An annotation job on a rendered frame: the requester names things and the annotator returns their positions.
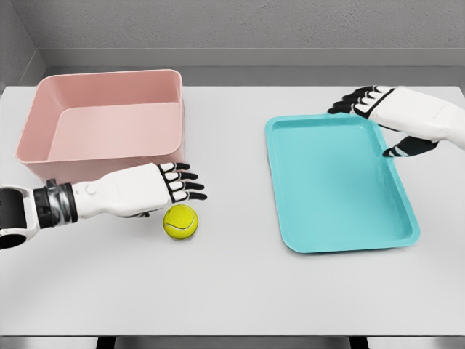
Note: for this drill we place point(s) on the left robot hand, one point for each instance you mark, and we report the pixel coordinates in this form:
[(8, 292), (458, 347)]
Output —
[(143, 189)]

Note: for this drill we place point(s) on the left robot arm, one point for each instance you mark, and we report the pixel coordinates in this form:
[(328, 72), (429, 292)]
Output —
[(54, 203)]

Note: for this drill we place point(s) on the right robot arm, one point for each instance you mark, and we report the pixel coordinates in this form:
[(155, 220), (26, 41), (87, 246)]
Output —
[(454, 121)]

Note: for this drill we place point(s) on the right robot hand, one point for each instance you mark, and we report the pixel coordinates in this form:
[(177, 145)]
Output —
[(407, 109)]

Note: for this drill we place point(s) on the blue plastic tray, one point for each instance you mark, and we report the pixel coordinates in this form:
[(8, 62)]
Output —
[(338, 181)]

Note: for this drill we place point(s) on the pink plastic basket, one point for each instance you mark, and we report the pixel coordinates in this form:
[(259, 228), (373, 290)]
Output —
[(105, 120)]

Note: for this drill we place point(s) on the yellow tennis ball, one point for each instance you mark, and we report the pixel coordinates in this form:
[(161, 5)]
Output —
[(180, 221)]

